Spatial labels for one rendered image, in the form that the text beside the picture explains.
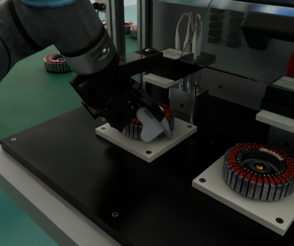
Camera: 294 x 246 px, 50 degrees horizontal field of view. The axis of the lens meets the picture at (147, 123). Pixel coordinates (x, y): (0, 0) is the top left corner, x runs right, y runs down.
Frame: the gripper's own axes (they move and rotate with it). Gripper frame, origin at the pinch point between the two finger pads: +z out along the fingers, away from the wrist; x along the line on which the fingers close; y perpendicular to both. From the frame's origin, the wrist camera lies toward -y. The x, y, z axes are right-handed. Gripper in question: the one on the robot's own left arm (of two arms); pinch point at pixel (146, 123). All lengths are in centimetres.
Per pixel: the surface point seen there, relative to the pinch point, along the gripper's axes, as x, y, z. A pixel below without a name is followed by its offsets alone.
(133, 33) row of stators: -60, -48, 30
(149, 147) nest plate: 5.2, 4.9, -1.6
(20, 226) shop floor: -73, 44, 66
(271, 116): 23.2, -7.0, -6.1
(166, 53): -0.8, -12.1, -7.8
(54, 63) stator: -48.4, -8.1, 5.9
